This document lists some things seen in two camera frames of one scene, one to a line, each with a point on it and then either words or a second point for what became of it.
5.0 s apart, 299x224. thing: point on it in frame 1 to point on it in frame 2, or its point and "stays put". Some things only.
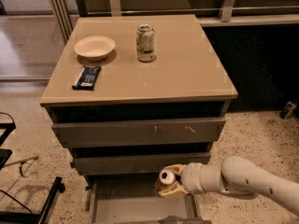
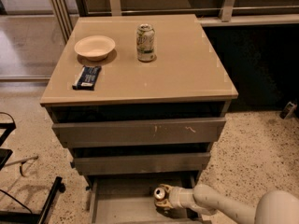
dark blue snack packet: [86, 78] stays put
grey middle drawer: [135, 162] stays put
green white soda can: [146, 43] stays put
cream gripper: [191, 177] to [178, 197]
